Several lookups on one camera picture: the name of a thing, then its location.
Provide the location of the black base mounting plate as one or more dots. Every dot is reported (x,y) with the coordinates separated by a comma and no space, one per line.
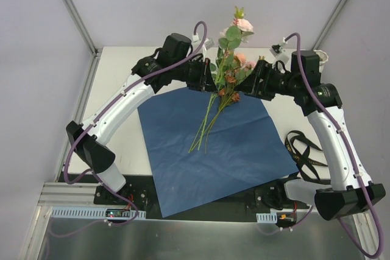
(179,190)

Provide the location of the single pink rose stem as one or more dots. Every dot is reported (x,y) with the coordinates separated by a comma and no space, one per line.
(234,34)

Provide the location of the black ribbon gold lettering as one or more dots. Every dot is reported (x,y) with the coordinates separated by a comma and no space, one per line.
(303,159)

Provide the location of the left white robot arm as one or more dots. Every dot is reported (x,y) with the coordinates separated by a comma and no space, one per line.
(180,58)

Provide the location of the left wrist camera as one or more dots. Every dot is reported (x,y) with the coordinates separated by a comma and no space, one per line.
(208,43)

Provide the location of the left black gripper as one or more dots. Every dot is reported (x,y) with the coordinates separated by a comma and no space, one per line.
(200,75)

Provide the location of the blue wrapping paper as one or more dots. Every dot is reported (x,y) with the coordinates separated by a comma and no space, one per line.
(243,137)

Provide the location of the pink artificial flower bunch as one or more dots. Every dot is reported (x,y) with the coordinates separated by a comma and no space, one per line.
(218,101)

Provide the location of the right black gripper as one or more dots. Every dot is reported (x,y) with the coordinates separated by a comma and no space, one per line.
(262,78)

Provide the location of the white cable duct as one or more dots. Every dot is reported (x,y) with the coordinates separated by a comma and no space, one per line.
(96,213)
(267,217)

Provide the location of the white ribbed vase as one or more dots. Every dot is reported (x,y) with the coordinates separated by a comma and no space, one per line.
(323,58)

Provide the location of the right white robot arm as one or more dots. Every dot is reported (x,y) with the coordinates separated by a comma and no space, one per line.
(322,106)

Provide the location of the left white cable duct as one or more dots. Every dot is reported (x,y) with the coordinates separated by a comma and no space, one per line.
(96,213)

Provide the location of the left aluminium frame post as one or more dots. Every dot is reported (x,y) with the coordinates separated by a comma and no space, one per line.
(81,27)

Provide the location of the aluminium front rail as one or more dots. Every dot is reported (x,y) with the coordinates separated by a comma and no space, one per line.
(67,194)

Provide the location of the right white cable duct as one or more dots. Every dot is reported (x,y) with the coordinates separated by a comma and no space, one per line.
(267,217)

